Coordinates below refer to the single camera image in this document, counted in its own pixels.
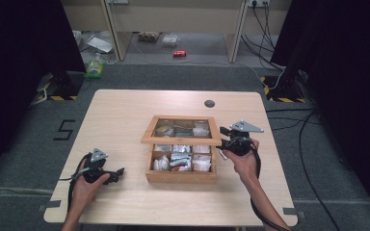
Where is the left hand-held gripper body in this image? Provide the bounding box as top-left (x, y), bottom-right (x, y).
top-left (83, 147), bottom-right (112, 185)

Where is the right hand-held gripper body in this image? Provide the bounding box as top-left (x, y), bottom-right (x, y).
top-left (222, 119), bottom-right (265, 158)

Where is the wooden compartment box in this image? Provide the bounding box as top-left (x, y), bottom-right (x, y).
top-left (145, 142), bottom-right (219, 185)

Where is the person's right hand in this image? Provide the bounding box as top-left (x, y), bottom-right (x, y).
top-left (230, 138), bottom-right (262, 188)

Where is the person's left hand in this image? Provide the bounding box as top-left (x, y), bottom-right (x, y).
top-left (71, 159), bottom-right (112, 210)

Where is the pile of small sachets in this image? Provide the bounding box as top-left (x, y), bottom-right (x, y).
top-left (152, 119), bottom-right (213, 173)

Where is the black tape floor mark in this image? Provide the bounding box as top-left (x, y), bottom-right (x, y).
top-left (53, 118), bottom-right (77, 141)

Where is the grey tape piece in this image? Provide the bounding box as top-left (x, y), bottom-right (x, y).
top-left (38, 199), bottom-right (63, 213)
top-left (282, 207), bottom-right (306, 219)

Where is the black stand base striped tape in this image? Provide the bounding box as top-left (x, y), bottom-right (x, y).
top-left (259, 74), bottom-right (308, 104)
top-left (29, 70), bottom-right (85, 106)

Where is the green plastic bottle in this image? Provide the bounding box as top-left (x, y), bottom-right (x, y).
top-left (84, 52), bottom-right (106, 80)

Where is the clear plastic bag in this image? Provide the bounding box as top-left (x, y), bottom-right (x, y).
top-left (161, 33), bottom-right (181, 49)

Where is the brown cardboard tray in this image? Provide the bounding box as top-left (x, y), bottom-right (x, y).
top-left (137, 31), bottom-right (161, 43)

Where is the white plastic sheet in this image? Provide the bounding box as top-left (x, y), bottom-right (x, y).
top-left (86, 35), bottom-right (115, 54)

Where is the black curtain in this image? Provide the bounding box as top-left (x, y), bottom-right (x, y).
top-left (270, 0), bottom-right (370, 227)
top-left (0, 0), bottom-right (87, 186)

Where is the left hand-held gripper black cable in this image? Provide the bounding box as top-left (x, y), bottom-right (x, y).
top-left (59, 153), bottom-right (93, 213)

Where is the hand-held gripper black cable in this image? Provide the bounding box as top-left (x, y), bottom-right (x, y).
top-left (59, 153), bottom-right (93, 213)
top-left (250, 142), bottom-right (290, 231)

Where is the right hand-held gripper black cable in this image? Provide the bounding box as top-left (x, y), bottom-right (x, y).
top-left (250, 142), bottom-right (290, 231)

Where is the long black floor cable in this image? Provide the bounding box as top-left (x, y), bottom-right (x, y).
top-left (265, 108), bottom-right (343, 231)

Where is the bundle of black cables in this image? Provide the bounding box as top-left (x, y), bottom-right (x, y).
top-left (240, 3), bottom-right (286, 71)

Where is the white wall socket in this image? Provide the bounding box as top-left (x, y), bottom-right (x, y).
top-left (247, 0), bottom-right (272, 9)

